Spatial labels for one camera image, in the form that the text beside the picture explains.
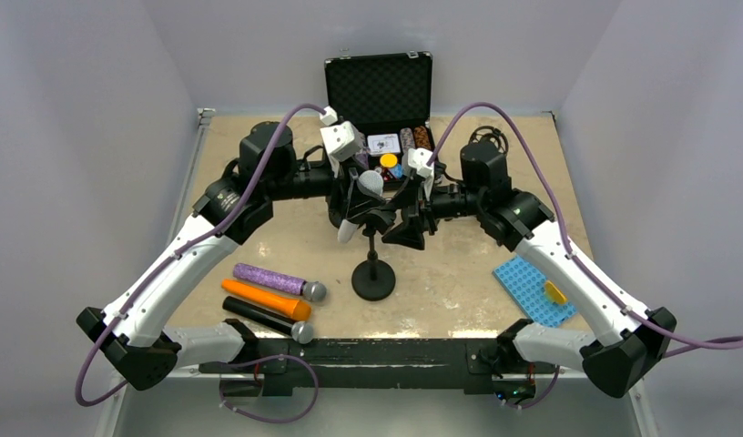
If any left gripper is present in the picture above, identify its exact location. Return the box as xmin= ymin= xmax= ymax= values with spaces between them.
xmin=265 ymin=153 xmax=385 ymax=218

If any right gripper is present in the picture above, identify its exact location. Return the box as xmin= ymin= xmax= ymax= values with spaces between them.
xmin=382 ymin=174 xmax=485 ymax=249

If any white microphone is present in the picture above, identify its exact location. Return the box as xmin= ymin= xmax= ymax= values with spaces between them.
xmin=337 ymin=170 xmax=384 ymax=244

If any black microphone stand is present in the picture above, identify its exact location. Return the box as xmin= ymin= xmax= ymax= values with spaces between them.
xmin=351 ymin=226 xmax=396 ymax=302

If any purple glitter microphone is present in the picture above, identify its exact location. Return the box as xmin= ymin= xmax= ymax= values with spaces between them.
xmin=232 ymin=263 xmax=328 ymax=302

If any black tripod stand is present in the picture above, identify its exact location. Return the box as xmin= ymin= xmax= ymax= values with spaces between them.
xmin=469 ymin=125 xmax=509 ymax=155

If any orange microphone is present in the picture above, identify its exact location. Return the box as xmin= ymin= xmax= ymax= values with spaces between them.
xmin=220 ymin=279 xmax=312 ymax=321

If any black silver-mesh microphone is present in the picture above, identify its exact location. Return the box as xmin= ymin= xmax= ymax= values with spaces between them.
xmin=222 ymin=297 xmax=315 ymax=344

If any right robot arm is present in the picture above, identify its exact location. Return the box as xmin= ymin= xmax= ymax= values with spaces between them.
xmin=382 ymin=142 xmax=677 ymax=398

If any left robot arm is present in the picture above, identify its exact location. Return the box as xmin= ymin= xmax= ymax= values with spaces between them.
xmin=76 ymin=121 xmax=372 ymax=391

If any black poker chip case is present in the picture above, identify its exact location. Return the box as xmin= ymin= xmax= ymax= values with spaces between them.
xmin=323 ymin=51 xmax=436 ymax=188

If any blue building baseplate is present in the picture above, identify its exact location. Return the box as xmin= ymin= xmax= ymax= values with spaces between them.
xmin=493 ymin=256 xmax=577 ymax=328

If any yellow building brick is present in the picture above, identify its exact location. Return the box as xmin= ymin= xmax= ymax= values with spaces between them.
xmin=544 ymin=280 xmax=569 ymax=305

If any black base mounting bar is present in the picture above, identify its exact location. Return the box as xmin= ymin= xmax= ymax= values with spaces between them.
xmin=199 ymin=338 xmax=555 ymax=396

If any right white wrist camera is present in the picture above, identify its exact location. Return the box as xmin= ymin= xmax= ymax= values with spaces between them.
xmin=402 ymin=147 xmax=435 ymax=200

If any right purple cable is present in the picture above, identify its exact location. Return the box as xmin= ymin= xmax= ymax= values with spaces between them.
xmin=427 ymin=101 xmax=743 ymax=360

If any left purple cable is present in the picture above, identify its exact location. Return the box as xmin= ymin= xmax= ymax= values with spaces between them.
xmin=74 ymin=103 xmax=331 ymax=408

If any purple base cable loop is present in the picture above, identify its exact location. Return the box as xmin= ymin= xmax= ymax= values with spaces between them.
xmin=219 ymin=353 xmax=321 ymax=424

